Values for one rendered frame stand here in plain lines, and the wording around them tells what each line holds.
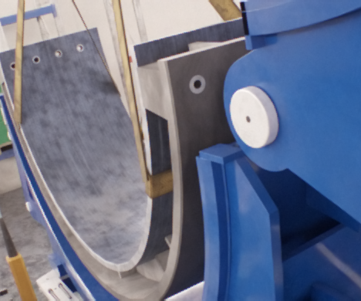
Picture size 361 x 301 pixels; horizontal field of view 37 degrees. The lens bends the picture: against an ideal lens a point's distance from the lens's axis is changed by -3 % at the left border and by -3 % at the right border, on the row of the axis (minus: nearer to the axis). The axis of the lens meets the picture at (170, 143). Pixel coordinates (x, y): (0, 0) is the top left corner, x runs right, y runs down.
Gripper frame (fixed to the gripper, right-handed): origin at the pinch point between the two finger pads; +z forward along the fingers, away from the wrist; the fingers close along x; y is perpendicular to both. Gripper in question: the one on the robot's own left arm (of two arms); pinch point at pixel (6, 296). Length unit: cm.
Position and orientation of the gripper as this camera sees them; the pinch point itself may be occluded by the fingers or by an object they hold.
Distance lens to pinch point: 277.9
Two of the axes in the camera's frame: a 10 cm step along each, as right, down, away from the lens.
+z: 8.5, -3.1, 4.3
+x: -4.9, -1.3, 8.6
